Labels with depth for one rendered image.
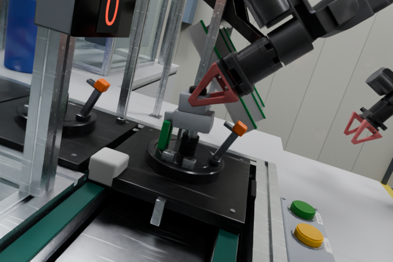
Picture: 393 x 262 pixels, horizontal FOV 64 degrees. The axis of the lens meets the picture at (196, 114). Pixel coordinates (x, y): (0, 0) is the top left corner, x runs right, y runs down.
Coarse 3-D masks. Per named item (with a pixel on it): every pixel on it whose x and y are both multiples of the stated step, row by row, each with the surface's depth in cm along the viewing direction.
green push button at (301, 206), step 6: (294, 204) 52; (300, 204) 52; (306, 204) 53; (294, 210) 51; (300, 210) 50; (306, 210) 51; (312, 210) 51; (300, 216) 50; (306, 216) 50; (312, 216) 50
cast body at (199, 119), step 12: (180, 96) 51; (204, 96) 50; (180, 108) 51; (192, 108) 51; (204, 108) 51; (168, 120) 54; (180, 120) 52; (192, 120) 51; (204, 120) 51; (204, 132) 51
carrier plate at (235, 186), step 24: (120, 144) 56; (144, 144) 59; (144, 168) 50; (240, 168) 60; (144, 192) 45; (168, 192) 45; (192, 192) 47; (216, 192) 49; (240, 192) 51; (192, 216) 44; (216, 216) 44; (240, 216) 44
